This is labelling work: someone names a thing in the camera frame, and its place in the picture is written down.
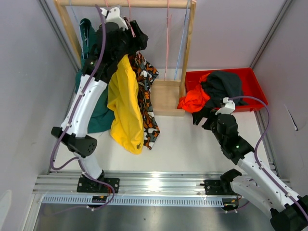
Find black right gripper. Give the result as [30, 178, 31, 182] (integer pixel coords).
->
[192, 105, 225, 145]

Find orange camouflage shorts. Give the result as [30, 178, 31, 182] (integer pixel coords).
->
[128, 52, 160, 150]

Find dark navy shorts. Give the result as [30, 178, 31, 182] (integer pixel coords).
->
[200, 71, 244, 109]

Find pink wire hanger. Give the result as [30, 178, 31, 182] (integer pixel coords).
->
[163, 0, 172, 80]

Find light blue wire hanger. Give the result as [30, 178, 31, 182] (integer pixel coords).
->
[174, 0, 190, 80]

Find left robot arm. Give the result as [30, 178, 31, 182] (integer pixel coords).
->
[51, 20, 148, 193]

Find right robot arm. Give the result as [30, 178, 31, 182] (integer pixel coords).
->
[192, 109, 308, 231]

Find blue hanger with green shorts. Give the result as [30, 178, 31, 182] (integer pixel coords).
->
[69, 0, 87, 59]

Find yellow shorts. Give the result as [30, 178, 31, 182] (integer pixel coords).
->
[107, 55, 144, 154]

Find green shorts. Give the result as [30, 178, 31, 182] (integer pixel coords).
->
[80, 18, 115, 133]

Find wooden clothes rack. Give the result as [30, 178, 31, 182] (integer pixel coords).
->
[54, 0, 196, 116]

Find red plastic bin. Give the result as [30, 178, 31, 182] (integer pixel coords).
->
[185, 68, 268, 112]

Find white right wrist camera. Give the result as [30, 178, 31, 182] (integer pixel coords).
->
[215, 97, 236, 115]

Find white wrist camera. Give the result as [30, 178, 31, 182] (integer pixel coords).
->
[215, 97, 236, 115]
[100, 7, 128, 30]

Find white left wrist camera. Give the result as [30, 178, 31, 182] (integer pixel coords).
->
[100, 7, 128, 30]

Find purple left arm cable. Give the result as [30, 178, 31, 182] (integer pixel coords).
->
[50, 4, 116, 212]

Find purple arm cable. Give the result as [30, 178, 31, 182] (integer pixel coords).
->
[50, 4, 116, 212]
[228, 95, 308, 227]

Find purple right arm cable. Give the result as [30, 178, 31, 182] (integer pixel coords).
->
[228, 95, 308, 227]

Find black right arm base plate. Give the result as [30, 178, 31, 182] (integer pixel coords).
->
[199, 180, 234, 195]

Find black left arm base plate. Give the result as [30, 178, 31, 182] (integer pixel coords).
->
[77, 176, 120, 193]

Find slotted cable duct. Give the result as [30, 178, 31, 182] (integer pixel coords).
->
[42, 194, 224, 207]

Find aluminium mounting rail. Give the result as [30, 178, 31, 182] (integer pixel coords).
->
[32, 171, 221, 197]

